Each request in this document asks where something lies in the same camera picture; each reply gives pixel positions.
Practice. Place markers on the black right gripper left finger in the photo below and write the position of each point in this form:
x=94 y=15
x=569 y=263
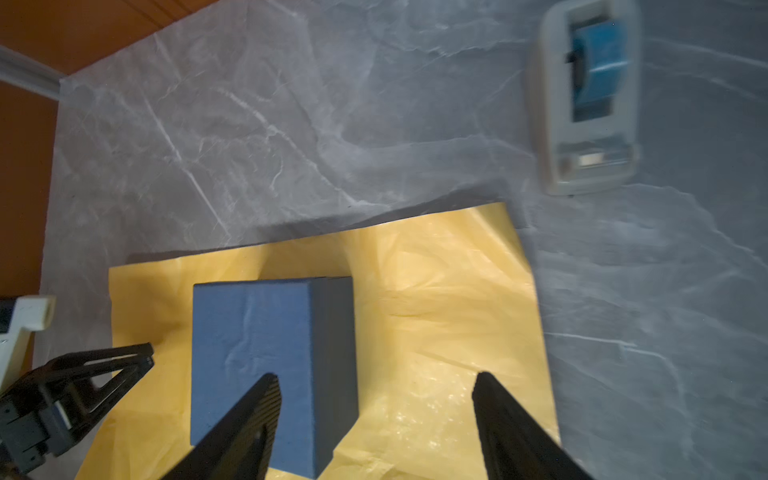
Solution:
x=240 y=445

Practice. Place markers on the dark blue gift box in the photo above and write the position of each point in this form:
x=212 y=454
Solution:
x=301 y=330

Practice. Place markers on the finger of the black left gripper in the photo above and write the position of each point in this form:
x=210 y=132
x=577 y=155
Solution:
x=50 y=409

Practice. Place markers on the white tape dispenser blue roll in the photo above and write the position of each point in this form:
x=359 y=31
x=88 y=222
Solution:
x=582 y=88

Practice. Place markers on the yellow wrapping paper sheet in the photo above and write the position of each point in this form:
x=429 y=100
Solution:
x=438 y=299

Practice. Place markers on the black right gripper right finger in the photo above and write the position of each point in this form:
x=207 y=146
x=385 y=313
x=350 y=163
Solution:
x=513 y=444

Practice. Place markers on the left aluminium corner post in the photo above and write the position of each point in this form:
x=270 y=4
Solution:
x=23 y=72

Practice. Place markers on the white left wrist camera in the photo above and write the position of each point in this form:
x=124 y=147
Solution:
x=20 y=318

